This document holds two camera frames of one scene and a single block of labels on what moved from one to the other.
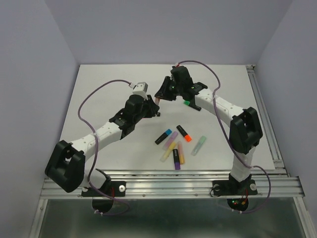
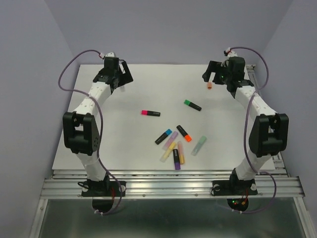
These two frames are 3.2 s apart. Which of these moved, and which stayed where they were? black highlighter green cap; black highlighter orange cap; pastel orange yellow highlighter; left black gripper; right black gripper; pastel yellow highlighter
Moved: right black gripper; left black gripper
Stayed: black highlighter orange cap; black highlighter green cap; pastel yellow highlighter; pastel orange yellow highlighter
